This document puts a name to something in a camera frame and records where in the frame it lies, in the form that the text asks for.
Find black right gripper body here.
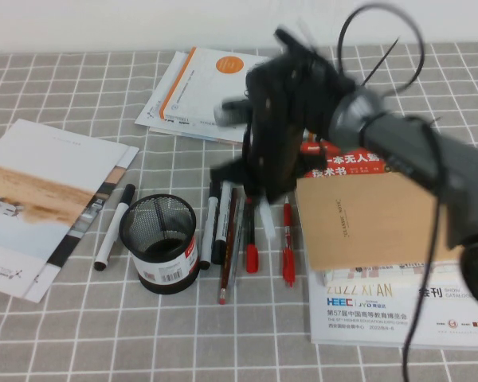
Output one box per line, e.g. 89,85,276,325
241,53,354,205

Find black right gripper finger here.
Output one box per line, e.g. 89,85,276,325
214,99,251,127
210,157,248,185

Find white pen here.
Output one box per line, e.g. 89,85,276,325
257,195,279,240

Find red gel pen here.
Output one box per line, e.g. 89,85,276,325
282,197,296,287

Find grey pen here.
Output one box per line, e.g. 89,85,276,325
229,195,246,287

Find black mesh pen holder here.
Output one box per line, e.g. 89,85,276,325
118,193,201,295

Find thin white booklet orange edge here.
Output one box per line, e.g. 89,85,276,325
149,126,246,145

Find white ROS book orange spine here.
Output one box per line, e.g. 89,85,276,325
159,47,272,144

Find thick white marker black caps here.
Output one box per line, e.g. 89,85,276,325
211,181,233,266
198,181,221,271

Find dark red pencil with eraser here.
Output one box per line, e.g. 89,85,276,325
217,187,240,306

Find black marker red caps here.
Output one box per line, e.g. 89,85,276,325
245,197,260,274

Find red book white title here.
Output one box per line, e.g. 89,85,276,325
300,141,386,180

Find slim white marker black caps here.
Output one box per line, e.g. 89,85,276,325
93,183,136,272

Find white brochure dark stripe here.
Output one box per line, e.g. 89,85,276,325
23,145,140,304

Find tan kraft notebook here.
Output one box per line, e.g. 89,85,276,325
294,170,467,274

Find grey checked tablecloth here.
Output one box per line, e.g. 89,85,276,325
0,41,478,382

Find white brochure sandy photo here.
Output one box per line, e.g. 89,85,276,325
0,118,131,298

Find white HEEC show catalogue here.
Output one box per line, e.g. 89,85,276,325
308,260,478,351

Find black cable tie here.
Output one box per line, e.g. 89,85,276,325
361,36,402,88

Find black cable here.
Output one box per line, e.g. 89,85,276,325
336,3,447,382

